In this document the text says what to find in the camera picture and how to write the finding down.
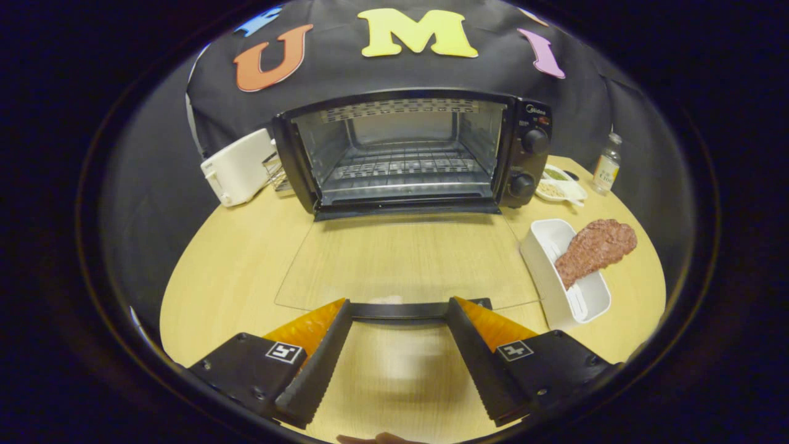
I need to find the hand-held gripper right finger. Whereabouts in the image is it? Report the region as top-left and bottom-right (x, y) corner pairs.
(445, 297), (620, 427)

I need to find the small clear glass bottle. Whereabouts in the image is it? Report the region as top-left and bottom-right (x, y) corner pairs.
(592, 131), (622, 196)

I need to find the white rectangular dish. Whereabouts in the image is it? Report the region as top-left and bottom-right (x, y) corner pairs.
(520, 218), (612, 331)

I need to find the brown meat steak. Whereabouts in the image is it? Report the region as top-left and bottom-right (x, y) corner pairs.
(555, 219), (639, 290)

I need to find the white seasoning dish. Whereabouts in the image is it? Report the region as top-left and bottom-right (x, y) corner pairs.
(535, 164), (588, 206)

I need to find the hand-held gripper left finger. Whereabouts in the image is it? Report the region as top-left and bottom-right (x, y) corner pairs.
(187, 298), (353, 429)

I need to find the black toaster oven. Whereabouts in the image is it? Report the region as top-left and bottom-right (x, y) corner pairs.
(271, 88), (554, 327)

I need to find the white bread toaster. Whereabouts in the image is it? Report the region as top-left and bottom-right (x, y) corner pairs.
(200, 128), (278, 207)

